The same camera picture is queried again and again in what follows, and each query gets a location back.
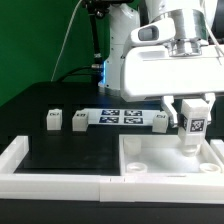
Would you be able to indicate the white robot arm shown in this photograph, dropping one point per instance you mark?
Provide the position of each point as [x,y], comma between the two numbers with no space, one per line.
[193,20]

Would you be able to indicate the white sheet with tags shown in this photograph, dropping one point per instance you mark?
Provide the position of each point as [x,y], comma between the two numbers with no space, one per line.
[121,117]

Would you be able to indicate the white square tabletop part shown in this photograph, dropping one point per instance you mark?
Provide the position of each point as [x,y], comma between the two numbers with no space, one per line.
[164,155]

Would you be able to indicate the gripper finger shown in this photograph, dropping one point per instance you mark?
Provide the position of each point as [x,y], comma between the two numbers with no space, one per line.
[210,99]
[167,106]

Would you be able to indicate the white U-shaped fence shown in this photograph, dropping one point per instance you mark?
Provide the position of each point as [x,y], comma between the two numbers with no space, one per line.
[192,188]

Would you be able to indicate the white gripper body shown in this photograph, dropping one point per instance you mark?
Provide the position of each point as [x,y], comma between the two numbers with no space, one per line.
[150,72]

